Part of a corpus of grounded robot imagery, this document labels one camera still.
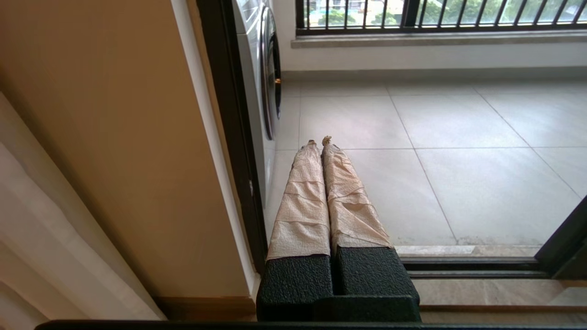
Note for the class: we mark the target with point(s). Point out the left gripper tape-wrapped right finger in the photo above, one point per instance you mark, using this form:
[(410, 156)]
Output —
[(357, 220)]

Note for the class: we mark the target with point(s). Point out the left gripper tape-wrapped left finger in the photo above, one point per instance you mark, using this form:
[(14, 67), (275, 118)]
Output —
[(302, 220)]

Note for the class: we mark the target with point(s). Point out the dark brown sliding glass door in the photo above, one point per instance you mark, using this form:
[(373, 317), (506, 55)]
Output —
[(564, 238)]

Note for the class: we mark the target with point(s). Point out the brown wooden baseboard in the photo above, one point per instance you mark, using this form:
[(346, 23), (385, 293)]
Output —
[(206, 308)]

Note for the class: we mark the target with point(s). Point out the silver front-load washing machine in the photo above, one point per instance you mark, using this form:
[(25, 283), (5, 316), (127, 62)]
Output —
[(257, 91)]

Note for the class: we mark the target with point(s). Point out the black balcony railing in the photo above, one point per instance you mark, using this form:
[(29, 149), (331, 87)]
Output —
[(458, 28)]

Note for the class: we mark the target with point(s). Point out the white curtain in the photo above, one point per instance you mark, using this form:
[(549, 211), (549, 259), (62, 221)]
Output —
[(46, 252)]

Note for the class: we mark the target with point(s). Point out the black window frame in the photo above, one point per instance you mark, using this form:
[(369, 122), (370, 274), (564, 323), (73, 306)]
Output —
[(409, 13)]

